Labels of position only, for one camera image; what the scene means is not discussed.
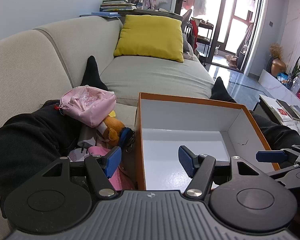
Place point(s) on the beige fabric sofa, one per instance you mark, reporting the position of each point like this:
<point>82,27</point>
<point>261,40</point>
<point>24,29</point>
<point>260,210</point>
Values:
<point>152,77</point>

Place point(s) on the brown vase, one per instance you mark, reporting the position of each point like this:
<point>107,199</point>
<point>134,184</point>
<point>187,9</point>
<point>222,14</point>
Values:
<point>278,67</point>

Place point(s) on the pink fabric pouch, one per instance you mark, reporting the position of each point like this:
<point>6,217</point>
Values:
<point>90,107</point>

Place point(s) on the white booklet red print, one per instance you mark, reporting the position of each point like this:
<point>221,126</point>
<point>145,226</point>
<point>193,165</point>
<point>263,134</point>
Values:
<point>277,115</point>

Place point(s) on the pink plastic holder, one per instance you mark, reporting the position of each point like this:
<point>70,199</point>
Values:
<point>97,151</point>

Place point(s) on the blue snack bag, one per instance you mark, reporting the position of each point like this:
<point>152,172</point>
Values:
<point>282,75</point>

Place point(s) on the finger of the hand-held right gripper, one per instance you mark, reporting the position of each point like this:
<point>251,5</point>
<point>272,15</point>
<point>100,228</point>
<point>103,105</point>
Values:
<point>271,156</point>
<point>287,176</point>

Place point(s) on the grey checked cushion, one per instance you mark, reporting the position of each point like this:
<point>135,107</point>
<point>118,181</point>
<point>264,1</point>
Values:
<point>186,43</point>

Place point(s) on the dried flowers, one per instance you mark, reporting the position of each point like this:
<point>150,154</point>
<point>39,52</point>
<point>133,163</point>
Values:
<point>276,50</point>

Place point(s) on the white cabinet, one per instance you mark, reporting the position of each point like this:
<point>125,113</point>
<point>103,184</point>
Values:
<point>270,82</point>

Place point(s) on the stack of books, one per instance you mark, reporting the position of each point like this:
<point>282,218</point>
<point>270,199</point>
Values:
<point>117,5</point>

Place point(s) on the blue notebook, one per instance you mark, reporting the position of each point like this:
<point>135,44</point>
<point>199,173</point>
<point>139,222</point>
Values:
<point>106,13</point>

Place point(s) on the orange cardboard box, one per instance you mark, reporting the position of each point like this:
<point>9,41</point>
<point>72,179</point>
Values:
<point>180,115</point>

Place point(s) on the dark desk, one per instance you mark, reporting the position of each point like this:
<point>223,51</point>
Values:
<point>152,12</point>

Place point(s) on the white power adapter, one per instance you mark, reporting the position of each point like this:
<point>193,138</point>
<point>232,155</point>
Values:
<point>86,135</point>

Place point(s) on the green potted plant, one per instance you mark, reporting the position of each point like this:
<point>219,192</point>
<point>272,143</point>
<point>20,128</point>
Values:
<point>298,68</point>

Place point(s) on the red garment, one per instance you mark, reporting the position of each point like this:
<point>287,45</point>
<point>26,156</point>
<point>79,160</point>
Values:
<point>194,33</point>

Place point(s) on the orange brown plush toy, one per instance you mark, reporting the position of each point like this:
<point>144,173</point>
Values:
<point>112,128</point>

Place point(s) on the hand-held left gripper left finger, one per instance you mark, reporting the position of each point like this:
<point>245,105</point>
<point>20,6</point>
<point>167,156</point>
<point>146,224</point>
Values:
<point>112,161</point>

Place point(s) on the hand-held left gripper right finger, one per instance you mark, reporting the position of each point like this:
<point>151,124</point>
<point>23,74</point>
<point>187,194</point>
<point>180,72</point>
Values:
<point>186,162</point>

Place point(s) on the yellow cushion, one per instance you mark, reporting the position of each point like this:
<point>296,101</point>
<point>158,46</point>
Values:
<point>150,37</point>

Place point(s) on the marble coffee table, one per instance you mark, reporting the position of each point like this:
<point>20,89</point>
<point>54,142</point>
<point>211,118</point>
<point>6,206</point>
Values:
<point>267,101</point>

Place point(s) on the black rolling cart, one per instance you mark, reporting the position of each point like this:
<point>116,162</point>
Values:
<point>205,40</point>

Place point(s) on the dark book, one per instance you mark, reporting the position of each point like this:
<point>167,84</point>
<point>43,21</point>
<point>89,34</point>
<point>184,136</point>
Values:
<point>288,110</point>

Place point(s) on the person's left leg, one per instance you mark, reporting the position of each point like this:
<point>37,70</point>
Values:
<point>27,140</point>

